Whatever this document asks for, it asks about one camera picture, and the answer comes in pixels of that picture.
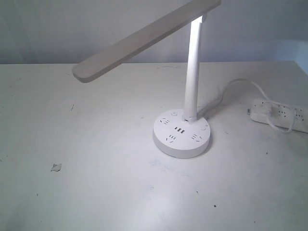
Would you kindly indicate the white desk lamp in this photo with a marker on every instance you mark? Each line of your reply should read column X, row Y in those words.
column 180, row 133

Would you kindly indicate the white power strip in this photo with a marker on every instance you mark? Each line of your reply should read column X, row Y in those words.
column 280, row 116

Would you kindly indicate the small torn paper scrap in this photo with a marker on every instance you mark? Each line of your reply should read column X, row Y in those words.
column 56, row 167

